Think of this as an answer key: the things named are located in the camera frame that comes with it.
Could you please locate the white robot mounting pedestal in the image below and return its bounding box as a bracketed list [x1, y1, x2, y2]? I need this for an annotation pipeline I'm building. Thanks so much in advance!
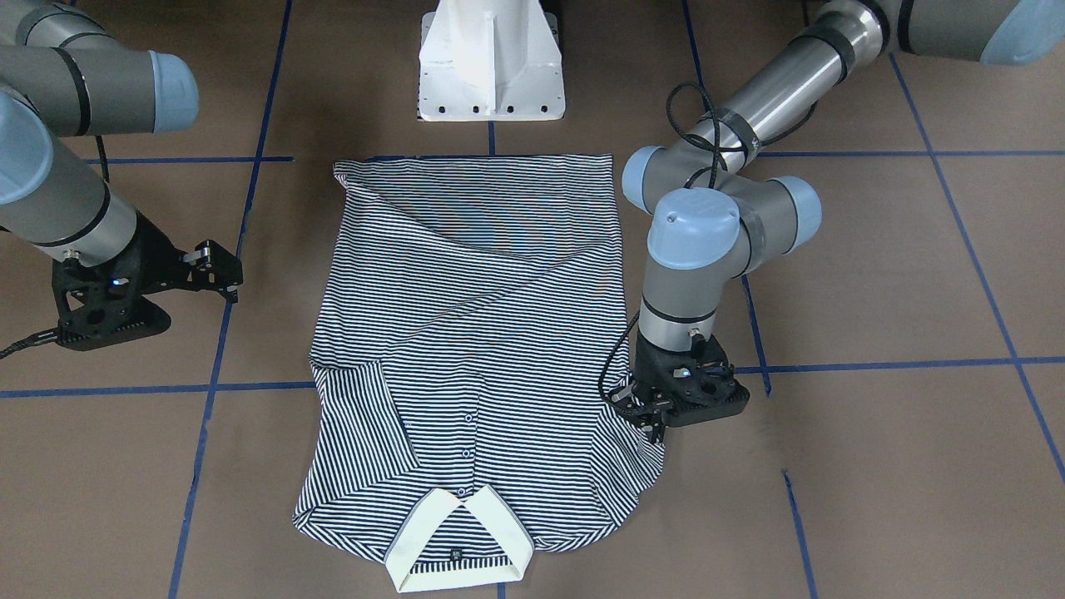
[416, 1, 567, 122]

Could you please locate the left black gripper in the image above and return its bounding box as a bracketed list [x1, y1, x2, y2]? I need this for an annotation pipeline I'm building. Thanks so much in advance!
[606, 334, 750, 443]

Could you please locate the navy white striped polo shirt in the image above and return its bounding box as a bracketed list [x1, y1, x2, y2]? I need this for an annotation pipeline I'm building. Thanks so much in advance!
[293, 153, 665, 594]

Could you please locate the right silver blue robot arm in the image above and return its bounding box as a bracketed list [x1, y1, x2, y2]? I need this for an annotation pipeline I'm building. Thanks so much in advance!
[1, 1, 244, 357]

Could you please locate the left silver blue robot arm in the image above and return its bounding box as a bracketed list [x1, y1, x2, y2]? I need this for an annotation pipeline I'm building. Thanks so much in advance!
[600, 1, 1063, 443]

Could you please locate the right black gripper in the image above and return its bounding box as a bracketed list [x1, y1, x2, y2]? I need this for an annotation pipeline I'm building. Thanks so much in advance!
[51, 215, 244, 350]

